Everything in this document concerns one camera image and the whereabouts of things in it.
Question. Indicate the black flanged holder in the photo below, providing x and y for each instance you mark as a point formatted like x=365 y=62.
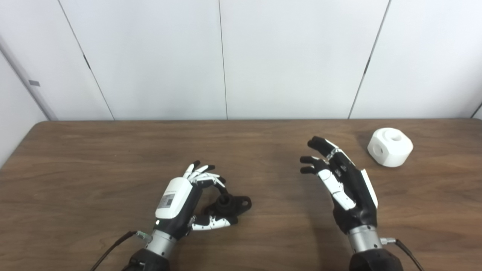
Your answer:
x=235 y=205

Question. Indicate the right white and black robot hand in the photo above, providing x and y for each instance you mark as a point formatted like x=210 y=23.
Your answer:
x=356 y=195

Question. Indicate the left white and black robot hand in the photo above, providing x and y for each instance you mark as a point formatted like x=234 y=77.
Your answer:
x=173 y=199

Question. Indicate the round white piece with holes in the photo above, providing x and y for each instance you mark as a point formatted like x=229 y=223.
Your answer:
x=391 y=156

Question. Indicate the small grey wall label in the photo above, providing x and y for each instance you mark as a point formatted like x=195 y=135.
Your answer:
x=34 y=82

